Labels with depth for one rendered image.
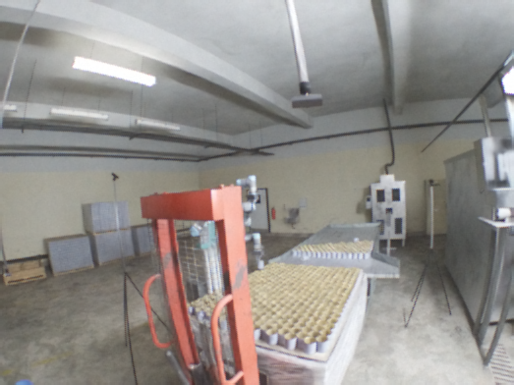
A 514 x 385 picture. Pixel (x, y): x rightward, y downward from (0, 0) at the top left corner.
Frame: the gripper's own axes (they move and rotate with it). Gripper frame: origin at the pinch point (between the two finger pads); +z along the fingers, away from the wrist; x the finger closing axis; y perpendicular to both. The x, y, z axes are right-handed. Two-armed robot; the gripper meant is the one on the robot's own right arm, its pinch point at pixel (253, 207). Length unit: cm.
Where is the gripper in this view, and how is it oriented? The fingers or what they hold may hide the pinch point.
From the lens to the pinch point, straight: 232.4
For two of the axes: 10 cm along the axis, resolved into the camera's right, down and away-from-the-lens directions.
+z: 0.5, 10.0, -0.1
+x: 5.9, -0.4, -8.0
